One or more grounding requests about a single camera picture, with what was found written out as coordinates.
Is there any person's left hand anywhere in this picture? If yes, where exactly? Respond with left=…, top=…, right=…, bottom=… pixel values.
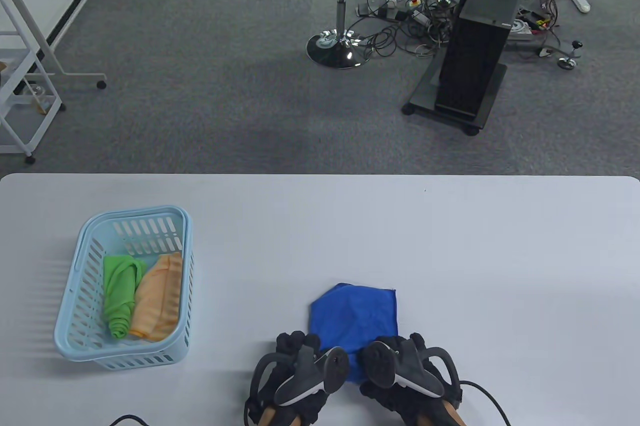
left=245, top=330, right=351, bottom=426

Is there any person's right hand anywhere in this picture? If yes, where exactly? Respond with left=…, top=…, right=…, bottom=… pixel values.
left=360, top=333, right=463, bottom=426

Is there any blue rectangular towel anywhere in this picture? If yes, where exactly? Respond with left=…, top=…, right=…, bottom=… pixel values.
left=309, top=283, right=398, bottom=385

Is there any orange towel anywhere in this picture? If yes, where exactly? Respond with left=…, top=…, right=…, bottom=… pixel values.
left=129, top=252, right=183, bottom=342

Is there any green towel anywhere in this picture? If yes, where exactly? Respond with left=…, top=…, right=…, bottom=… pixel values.
left=103, top=255, right=147, bottom=339

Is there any person's right forearm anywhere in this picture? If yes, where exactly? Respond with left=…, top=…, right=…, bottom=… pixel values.
left=420, top=404, right=469, bottom=426

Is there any black and white right controller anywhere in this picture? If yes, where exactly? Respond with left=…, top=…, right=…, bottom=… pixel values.
left=361, top=339, right=463, bottom=404

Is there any black and white controller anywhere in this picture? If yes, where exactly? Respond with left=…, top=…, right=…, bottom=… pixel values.
left=361, top=339, right=463, bottom=404
left=248, top=346, right=350, bottom=412

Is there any black and white left controller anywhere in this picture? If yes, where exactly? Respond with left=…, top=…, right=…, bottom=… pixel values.
left=248, top=346, right=350, bottom=412

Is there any light blue plastic basket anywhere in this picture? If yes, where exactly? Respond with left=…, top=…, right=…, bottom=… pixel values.
left=54, top=205, right=195, bottom=371

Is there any black wheeled cart base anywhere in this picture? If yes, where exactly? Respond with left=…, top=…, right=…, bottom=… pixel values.
left=402, top=62, right=509, bottom=136

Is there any white metal shelf rack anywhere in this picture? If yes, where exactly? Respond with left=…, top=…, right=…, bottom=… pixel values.
left=0, top=0, right=67, bottom=163

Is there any black computer tower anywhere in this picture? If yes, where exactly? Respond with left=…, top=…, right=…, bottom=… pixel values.
left=434, top=0, right=531, bottom=122

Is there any grey power strip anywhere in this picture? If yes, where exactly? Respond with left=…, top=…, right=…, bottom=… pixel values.
left=356, top=1, right=401, bottom=21

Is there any small stand with black knob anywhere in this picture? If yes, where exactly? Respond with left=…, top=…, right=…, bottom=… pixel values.
left=537, top=39, right=584, bottom=70

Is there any black right glove cable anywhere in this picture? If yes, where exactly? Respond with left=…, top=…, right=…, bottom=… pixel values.
left=459, top=380, right=512, bottom=426

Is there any tangle of floor cables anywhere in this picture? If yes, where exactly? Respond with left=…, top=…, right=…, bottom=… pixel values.
left=354, top=0, right=568, bottom=59

